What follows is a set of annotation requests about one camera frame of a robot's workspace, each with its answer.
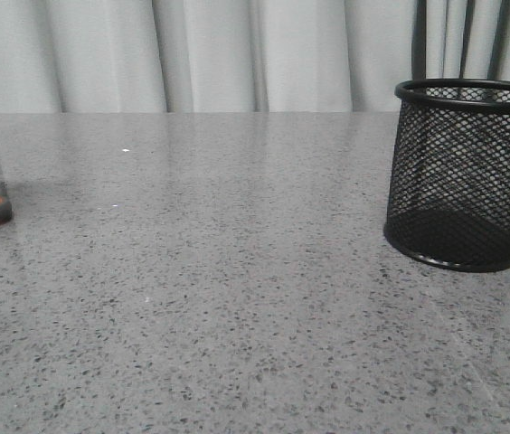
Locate black mesh pen bucket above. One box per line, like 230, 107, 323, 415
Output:
383, 79, 510, 272

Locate light grey curtain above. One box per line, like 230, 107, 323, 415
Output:
0, 1, 510, 113

